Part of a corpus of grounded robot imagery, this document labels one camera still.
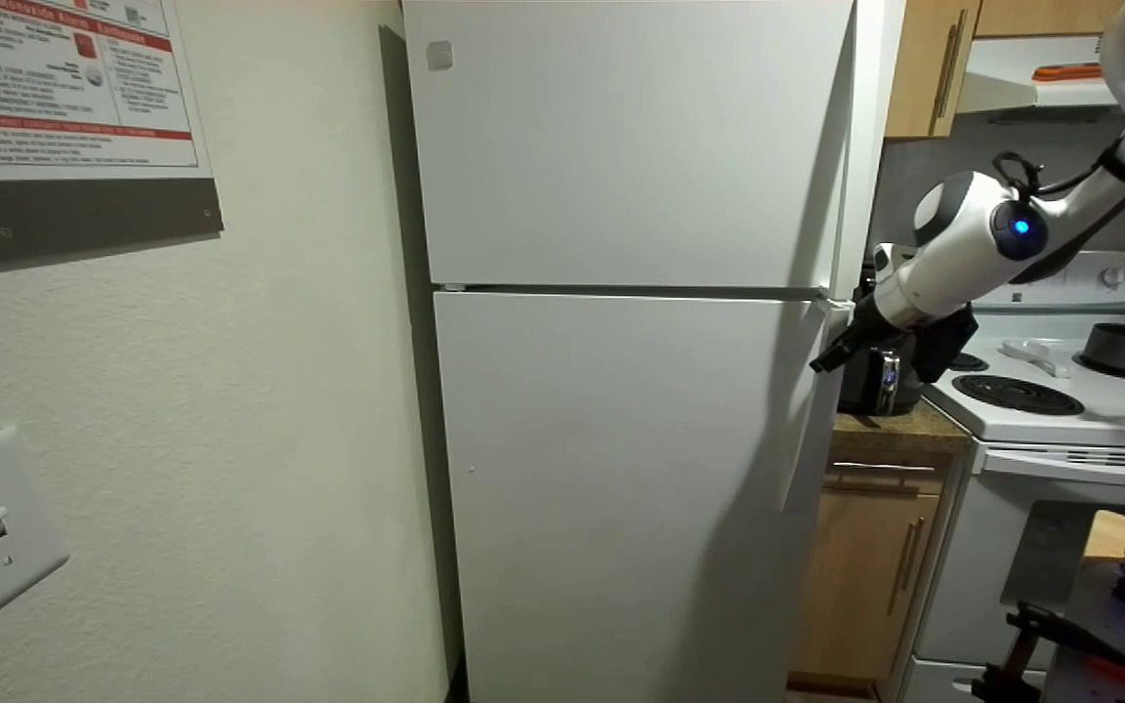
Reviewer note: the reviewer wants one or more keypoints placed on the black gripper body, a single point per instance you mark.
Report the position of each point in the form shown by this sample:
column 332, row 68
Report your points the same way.
column 932, row 345

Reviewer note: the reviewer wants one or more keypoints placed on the white fridge door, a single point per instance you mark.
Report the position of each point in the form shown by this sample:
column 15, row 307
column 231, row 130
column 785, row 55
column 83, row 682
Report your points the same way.
column 634, row 488

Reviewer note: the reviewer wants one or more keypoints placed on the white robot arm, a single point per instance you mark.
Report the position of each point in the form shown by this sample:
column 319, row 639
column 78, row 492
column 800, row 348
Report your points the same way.
column 983, row 233

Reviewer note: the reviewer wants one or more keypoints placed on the black air fryer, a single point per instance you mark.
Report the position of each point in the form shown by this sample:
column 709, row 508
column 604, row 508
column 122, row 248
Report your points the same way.
column 879, row 382

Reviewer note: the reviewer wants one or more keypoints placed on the wooden lower cabinet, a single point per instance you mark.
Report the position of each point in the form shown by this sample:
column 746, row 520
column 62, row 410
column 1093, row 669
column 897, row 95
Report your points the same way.
column 873, row 540

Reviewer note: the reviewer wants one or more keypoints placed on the wooden cabinet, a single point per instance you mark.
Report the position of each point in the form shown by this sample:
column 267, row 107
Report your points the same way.
column 873, row 540
column 937, row 38

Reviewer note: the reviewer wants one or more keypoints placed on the white electric stove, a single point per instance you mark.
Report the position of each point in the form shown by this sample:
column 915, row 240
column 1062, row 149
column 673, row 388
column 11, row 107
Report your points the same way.
column 1049, row 453

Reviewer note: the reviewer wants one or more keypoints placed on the wooden upper cabinet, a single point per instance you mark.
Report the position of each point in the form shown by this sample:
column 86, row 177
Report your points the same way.
column 937, row 38

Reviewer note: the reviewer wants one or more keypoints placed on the black orange tool clamp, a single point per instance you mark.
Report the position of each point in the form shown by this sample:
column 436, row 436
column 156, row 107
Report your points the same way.
column 1032, row 622

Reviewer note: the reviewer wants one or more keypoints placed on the white upper freezer door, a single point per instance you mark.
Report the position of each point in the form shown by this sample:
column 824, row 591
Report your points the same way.
column 621, row 142

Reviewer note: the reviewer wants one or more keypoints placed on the red white wall notice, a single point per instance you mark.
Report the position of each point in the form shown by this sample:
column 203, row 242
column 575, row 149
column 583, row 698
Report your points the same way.
column 95, row 91

